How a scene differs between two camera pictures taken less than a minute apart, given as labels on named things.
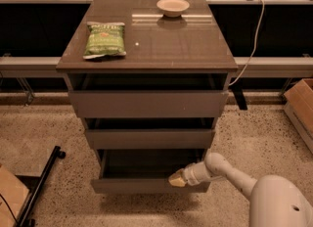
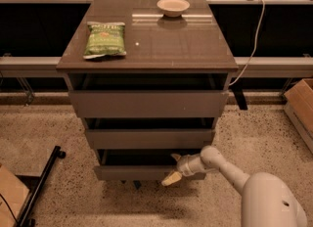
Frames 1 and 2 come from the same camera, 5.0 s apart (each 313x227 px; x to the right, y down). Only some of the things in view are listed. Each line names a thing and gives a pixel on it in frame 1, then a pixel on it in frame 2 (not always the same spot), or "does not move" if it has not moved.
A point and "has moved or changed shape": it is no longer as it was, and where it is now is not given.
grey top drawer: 149,95 does not move
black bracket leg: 238,88 does not move
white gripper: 189,175 → 183,165
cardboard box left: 16,194 does not move
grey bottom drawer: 144,170 has moved or changed shape
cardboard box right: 298,107 does not move
